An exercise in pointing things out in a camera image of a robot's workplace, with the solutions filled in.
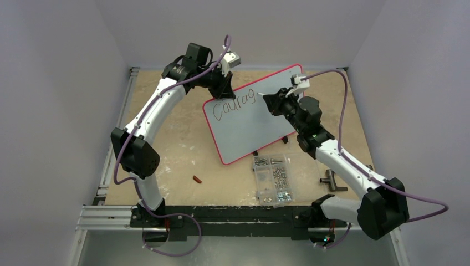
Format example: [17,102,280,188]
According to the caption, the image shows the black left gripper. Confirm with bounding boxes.
[198,64,235,101]

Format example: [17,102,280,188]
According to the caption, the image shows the pink framed whiteboard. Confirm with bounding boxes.
[202,64,303,165]

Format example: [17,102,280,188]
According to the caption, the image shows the brown marker cap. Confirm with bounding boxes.
[192,176,202,184]

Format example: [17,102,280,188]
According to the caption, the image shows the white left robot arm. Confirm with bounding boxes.
[110,38,240,228]

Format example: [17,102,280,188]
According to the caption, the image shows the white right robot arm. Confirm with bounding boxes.
[261,88,410,240]

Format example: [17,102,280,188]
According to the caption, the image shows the clear screw organizer box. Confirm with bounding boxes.
[252,154,294,208]

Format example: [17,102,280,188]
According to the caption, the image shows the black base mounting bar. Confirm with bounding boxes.
[130,203,347,241]

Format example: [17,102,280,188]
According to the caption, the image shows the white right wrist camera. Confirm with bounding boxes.
[286,74,310,96]

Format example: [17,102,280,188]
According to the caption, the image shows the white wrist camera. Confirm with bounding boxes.
[286,74,310,96]
[221,52,241,70]

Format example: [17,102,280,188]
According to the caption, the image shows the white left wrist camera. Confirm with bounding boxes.
[221,52,241,70]

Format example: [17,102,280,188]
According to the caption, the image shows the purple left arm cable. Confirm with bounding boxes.
[113,34,232,221]

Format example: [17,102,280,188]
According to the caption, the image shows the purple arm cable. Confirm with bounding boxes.
[303,69,449,223]
[113,34,232,221]

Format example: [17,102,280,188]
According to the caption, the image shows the black metal bracket tool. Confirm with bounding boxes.
[319,164,374,193]

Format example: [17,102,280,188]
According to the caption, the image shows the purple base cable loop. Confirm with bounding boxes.
[142,213,202,258]

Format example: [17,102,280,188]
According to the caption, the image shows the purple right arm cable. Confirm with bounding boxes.
[303,69,449,223]

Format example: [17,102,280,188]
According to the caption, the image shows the aluminium table frame rail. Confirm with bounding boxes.
[66,67,170,266]

